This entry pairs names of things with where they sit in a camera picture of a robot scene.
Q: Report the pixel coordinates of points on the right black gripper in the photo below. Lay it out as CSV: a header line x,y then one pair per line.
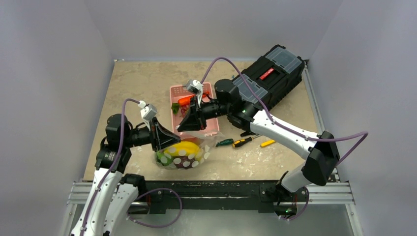
x,y
197,115

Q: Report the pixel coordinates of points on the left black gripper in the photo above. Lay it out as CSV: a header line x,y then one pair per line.
x,y
160,136

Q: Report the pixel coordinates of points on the green bell pepper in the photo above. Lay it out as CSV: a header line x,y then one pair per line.
x,y
164,159

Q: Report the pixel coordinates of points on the yellow banana bunch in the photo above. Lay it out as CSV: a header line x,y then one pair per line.
x,y
185,148

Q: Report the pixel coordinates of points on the clear zip top bag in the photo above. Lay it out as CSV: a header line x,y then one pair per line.
x,y
206,142

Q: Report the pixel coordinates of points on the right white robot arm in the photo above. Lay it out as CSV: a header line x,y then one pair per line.
x,y
320,157

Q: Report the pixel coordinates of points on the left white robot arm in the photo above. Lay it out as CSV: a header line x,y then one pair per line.
x,y
113,191

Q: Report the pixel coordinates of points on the purple grapes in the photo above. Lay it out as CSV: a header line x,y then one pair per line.
x,y
184,110

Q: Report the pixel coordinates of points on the orange carrot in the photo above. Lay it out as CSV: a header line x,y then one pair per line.
x,y
185,101

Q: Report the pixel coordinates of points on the green leafy vegetable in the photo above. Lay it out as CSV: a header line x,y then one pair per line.
x,y
175,107

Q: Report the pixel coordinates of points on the black yellow screwdriver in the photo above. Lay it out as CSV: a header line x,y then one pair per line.
x,y
241,142

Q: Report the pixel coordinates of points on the black pliers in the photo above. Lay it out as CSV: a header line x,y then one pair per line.
x,y
246,133

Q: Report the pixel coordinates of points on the black plastic toolbox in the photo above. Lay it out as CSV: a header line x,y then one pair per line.
x,y
271,77

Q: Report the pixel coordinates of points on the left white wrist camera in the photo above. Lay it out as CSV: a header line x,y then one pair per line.
x,y
148,113

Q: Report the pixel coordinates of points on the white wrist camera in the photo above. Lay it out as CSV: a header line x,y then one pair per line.
x,y
196,88
148,113

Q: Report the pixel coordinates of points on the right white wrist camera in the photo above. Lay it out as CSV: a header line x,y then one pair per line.
x,y
196,88

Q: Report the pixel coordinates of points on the green handled screwdriver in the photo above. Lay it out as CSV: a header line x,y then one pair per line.
x,y
225,142

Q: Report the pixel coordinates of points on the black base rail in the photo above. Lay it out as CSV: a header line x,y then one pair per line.
x,y
260,195

